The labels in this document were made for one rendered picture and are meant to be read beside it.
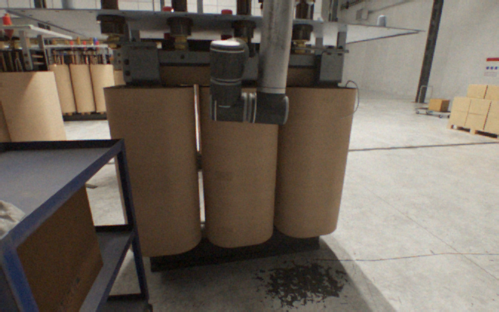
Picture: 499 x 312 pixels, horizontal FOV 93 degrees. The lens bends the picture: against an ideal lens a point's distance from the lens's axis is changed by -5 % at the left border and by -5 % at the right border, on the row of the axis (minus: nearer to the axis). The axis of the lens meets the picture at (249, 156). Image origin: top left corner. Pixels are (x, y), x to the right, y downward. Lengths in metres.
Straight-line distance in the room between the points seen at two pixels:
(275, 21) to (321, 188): 0.94
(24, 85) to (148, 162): 2.20
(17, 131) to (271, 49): 2.90
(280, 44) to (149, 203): 0.94
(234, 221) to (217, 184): 0.23
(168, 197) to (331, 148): 0.88
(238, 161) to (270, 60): 0.58
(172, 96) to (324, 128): 0.77
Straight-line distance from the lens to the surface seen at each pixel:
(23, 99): 3.28
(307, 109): 1.32
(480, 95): 7.58
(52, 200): 0.64
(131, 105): 1.21
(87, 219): 0.93
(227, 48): 0.82
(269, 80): 0.87
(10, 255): 0.56
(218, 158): 1.27
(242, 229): 1.46
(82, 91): 7.04
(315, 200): 1.51
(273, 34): 0.87
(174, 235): 1.44
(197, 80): 1.31
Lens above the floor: 1.15
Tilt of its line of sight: 18 degrees down
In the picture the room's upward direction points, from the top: 1 degrees clockwise
